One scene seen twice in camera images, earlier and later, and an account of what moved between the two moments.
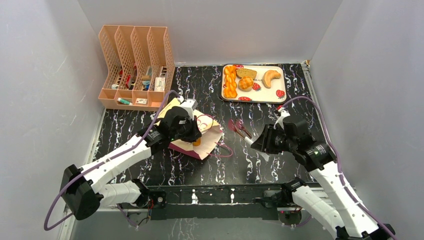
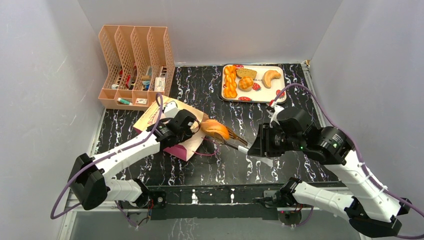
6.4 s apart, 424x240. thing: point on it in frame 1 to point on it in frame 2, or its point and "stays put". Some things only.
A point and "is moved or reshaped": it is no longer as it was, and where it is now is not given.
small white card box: [141, 101] stays put
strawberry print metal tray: [276, 93] stays put
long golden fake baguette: [197, 143] to [213, 126]
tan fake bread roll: [268, 76] stays put
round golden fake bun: [245, 83] stays put
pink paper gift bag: [210, 129] is moved or reshaped
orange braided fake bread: [230, 90] stays put
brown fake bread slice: [242, 72] stays put
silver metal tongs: [235, 125] to [237, 142]
